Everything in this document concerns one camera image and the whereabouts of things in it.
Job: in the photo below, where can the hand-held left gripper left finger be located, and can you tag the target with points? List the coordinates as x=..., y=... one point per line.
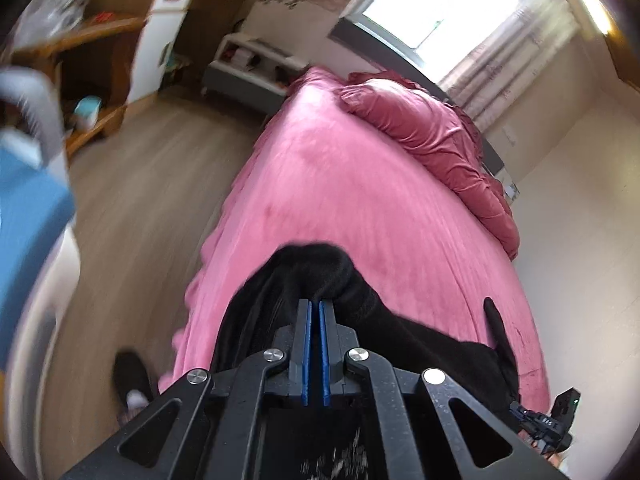
x=306, y=350

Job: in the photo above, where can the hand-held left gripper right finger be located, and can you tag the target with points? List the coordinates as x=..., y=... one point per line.
x=324, y=350

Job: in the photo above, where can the black pants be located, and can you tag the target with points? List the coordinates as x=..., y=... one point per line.
x=370, y=310

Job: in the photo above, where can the pink bed sheet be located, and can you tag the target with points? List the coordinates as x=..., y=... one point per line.
x=350, y=185

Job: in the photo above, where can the person's black shoe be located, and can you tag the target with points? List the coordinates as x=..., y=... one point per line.
x=127, y=370

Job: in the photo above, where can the pink duvet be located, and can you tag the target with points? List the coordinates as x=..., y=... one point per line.
x=425, y=125

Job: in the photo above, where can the white low shelf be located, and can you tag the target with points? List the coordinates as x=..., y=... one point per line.
x=240, y=85

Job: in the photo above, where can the blue cloth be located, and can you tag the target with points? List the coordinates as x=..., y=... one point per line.
x=30, y=220

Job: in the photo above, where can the dark grey headboard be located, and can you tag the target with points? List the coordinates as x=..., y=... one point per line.
x=380, y=45

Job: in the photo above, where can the teal item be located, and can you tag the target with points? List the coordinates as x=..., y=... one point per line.
x=175, y=62

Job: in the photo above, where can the teal box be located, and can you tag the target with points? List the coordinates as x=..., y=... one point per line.
x=87, y=112

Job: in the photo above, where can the beige patterned curtain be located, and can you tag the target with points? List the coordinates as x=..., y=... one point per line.
x=510, y=60

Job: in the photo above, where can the white drawer cabinet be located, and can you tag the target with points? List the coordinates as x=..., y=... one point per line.
x=155, y=35

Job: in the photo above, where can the bright window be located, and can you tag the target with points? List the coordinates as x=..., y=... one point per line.
x=435, y=5

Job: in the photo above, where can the red item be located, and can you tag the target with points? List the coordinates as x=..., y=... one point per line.
x=107, y=16

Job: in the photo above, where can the wooden desk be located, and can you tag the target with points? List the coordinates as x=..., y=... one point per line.
x=75, y=35

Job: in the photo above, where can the clear plastic bags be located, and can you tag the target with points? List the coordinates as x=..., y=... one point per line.
x=55, y=5

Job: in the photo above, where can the grey curved frame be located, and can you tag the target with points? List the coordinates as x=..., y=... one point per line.
x=47, y=110

